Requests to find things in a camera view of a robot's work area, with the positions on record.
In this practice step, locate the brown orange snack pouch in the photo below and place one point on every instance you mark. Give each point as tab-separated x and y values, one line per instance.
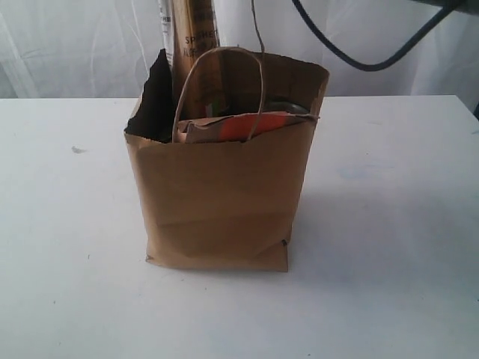
239	127

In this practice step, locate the white backdrop curtain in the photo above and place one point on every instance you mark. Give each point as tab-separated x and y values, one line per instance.
105	48

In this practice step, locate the silver pull-tab tin can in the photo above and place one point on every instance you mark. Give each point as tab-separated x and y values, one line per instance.
285	106

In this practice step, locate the spaghetti pasta package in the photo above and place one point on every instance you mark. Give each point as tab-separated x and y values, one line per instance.
189	30

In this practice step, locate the brown paper bag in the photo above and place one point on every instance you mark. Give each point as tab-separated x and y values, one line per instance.
227	205

